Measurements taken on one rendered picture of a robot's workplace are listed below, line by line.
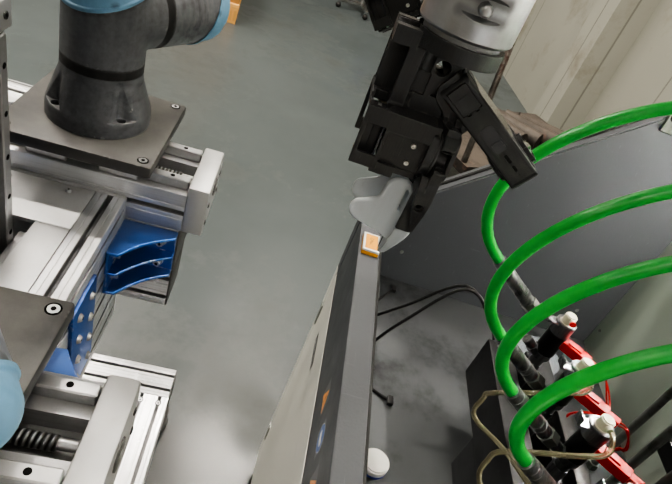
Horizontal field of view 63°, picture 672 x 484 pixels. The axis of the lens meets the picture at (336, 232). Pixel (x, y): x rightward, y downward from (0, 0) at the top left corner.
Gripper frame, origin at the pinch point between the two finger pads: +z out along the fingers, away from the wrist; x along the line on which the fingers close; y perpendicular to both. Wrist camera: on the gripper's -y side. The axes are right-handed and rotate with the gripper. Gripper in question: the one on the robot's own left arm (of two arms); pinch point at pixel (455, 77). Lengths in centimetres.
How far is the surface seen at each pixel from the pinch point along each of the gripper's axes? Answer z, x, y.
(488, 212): 15.4, 9.8, 0.7
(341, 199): 45, -199, 80
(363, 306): 27.3, -1.3, 22.9
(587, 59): 33, -367, -79
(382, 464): 45, 12, 24
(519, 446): 31.3, 30.2, 3.3
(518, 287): 26.9, 6.4, 0.1
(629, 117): 9.4, 11.7, -15.4
